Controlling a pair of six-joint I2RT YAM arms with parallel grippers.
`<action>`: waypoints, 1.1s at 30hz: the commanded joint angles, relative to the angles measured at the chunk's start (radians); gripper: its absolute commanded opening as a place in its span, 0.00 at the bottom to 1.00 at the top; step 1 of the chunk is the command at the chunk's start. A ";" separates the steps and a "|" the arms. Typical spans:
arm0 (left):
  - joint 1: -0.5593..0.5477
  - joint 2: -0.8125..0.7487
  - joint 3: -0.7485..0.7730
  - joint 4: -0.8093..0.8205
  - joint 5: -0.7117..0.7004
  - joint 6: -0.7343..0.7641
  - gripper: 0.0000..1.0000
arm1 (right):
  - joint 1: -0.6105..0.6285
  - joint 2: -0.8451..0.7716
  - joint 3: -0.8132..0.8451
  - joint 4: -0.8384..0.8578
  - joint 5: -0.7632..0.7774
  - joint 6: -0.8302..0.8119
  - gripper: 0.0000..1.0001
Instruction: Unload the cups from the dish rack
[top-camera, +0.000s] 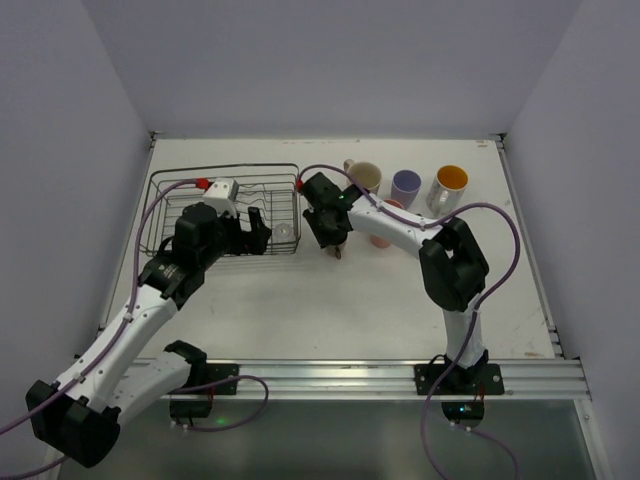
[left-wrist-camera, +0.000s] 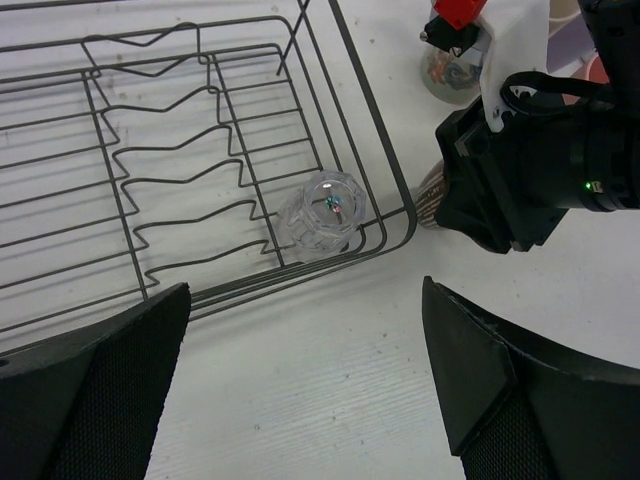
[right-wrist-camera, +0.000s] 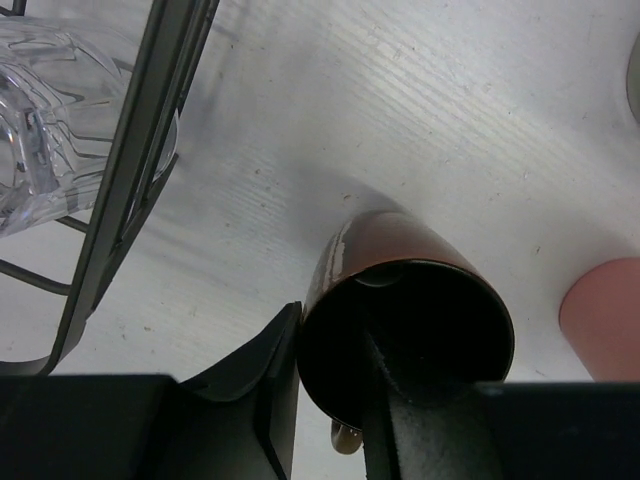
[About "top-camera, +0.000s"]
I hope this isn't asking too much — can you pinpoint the left controller box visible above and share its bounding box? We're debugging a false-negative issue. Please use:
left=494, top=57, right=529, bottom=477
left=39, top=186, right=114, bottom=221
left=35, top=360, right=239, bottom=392
left=169, top=400, right=212, bottom=421

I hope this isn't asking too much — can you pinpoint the pink plastic cup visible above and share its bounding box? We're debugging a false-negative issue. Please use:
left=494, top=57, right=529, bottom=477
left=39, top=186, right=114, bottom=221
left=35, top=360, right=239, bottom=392
left=369, top=198, right=404, bottom=249

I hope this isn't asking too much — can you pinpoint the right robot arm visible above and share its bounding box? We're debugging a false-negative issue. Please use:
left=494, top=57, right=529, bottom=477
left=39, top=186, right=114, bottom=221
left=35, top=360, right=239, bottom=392
left=297, top=172, right=489, bottom=386

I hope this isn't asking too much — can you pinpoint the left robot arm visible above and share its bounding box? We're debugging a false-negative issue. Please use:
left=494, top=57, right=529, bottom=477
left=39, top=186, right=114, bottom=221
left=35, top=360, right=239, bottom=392
left=26, top=202, right=271, bottom=468

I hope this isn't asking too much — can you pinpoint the purple cable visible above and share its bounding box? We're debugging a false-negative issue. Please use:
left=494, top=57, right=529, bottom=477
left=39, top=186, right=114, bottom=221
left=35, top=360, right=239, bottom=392
left=0, top=179, right=199, bottom=474
left=294, top=164, right=522, bottom=480

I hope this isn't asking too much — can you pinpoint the controller box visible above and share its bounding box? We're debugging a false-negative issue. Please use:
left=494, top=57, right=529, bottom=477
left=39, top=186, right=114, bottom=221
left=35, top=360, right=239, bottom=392
left=441, top=400, right=485, bottom=429
left=169, top=400, right=212, bottom=421

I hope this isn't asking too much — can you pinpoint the aluminium mounting rail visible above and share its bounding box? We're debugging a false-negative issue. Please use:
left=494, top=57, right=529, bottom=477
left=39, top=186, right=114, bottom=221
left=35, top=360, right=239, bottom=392
left=129, top=357, right=586, bottom=401

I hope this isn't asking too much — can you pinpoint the black wire dish rack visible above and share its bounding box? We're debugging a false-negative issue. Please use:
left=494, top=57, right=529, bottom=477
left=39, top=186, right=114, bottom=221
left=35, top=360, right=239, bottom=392
left=139, top=163, right=301, bottom=256

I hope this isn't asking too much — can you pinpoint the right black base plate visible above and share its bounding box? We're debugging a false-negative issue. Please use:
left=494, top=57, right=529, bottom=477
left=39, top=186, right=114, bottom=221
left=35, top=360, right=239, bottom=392
left=413, top=350, right=505, bottom=396

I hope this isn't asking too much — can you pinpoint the lilac plastic cup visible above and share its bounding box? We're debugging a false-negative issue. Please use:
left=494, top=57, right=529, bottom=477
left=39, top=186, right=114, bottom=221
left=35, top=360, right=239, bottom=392
left=391, top=169, right=422, bottom=209

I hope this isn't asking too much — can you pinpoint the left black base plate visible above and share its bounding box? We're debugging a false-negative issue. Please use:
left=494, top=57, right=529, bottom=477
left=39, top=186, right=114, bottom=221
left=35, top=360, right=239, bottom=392
left=195, top=363, right=240, bottom=396

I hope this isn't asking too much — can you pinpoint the right controller box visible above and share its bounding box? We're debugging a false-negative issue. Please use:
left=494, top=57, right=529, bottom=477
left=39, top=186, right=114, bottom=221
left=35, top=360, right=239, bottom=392
left=441, top=400, right=485, bottom=429

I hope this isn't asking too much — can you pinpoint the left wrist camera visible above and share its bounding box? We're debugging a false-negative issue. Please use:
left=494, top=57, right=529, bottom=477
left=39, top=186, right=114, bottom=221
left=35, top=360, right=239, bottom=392
left=196, top=177, right=239, bottom=218

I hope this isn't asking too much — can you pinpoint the small clear glass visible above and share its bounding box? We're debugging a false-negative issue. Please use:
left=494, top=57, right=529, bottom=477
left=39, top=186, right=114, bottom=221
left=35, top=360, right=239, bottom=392
left=272, top=223, right=295, bottom=244

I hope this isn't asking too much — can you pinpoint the brown ceramic cup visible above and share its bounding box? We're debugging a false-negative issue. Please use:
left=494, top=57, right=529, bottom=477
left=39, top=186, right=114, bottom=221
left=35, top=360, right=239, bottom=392
left=325, top=242, right=346, bottom=260

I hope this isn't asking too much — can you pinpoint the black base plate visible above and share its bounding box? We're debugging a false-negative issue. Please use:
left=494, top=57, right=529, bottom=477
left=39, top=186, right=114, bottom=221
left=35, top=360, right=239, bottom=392
left=413, top=350, right=505, bottom=396
left=195, top=363, right=240, bottom=396

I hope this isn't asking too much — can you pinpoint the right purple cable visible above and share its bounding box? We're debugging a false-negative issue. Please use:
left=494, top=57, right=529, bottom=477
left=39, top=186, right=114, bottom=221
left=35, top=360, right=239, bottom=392
left=294, top=164, right=522, bottom=480

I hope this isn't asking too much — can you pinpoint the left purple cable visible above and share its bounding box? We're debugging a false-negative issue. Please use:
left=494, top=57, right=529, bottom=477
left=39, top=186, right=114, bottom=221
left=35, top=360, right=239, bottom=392
left=0, top=179, right=199, bottom=474

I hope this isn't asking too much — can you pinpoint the white patterned mug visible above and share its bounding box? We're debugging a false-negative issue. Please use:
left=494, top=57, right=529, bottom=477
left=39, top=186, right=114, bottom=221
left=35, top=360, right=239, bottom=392
left=426, top=165, right=469, bottom=218

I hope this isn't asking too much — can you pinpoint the cream floral mug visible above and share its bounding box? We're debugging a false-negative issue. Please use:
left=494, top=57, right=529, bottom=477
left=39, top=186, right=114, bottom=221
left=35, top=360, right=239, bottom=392
left=343, top=159, right=383, bottom=195

